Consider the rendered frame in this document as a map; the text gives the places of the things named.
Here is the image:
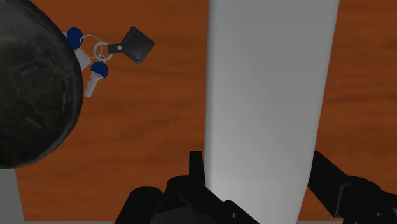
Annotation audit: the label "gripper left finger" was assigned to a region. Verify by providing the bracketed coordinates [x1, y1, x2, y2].
[114, 150, 260, 224]

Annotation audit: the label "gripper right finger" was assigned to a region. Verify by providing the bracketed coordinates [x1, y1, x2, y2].
[307, 151, 397, 224]

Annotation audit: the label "tall white cylinder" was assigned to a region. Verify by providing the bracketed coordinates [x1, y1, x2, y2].
[203, 0, 340, 224]

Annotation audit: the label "blue keys with black fob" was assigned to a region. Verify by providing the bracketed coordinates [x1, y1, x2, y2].
[62, 25, 156, 99]

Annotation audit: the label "black round pot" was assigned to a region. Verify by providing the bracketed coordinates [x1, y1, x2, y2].
[0, 0, 85, 170]

